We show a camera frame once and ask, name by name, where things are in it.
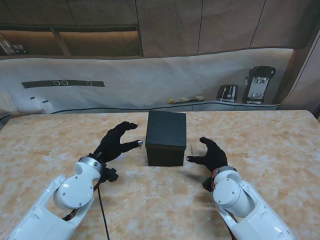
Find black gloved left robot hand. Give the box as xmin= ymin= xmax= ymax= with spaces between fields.
xmin=92 ymin=121 xmax=145 ymax=165

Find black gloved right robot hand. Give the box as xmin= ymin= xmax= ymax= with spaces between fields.
xmin=186 ymin=136 xmax=228 ymax=174

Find black gift box lid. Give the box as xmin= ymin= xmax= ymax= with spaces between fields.
xmin=144 ymin=110 xmax=187 ymax=151

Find black open gift box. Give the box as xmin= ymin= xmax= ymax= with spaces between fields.
xmin=145 ymin=146 xmax=186 ymax=167

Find grey counter ledge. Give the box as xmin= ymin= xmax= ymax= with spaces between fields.
xmin=0 ymin=99 xmax=281 ymax=118

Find yellow fruit pieces on board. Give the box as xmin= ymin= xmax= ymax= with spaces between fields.
xmin=167 ymin=95 xmax=205 ymax=105

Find black toaster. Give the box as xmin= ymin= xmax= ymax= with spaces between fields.
xmin=215 ymin=84 xmax=239 ymax=103

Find white protective cloth cover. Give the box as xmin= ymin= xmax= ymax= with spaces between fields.
xmin=0 ymin=47 xmax=295 ymax=116

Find black silver coffee machine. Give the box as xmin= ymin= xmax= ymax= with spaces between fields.
xmin=241 ymin=65 xmax=277 ymax=105

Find dark strip with white rings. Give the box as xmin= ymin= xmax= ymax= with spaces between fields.
xmin=21 ymin=79 xmax=106 ymax=89

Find black device on shelf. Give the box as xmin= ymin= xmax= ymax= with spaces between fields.
xmin=11 ymin=43 xmax=29 ymax=54

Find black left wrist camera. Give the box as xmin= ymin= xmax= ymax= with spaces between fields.
xmin=102 ymin=167 xmax=120 ymax=183

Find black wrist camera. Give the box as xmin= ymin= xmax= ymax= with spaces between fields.
xmin=201 ymin=177 xmax=215 ymax=193
xmin=102 ymin=167 xmax=120 ymax=183

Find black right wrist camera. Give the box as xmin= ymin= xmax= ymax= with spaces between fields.
xmin=201 ymin=177 xmax=215 ymax=193

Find red black left arm cables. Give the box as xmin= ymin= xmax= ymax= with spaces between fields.
xmin=62 ymin=174 xmax=111 ymax=240

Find wooden wall shelf niche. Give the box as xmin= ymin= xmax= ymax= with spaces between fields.
xmin=0 ymin=23 xmax=145 ymax=57

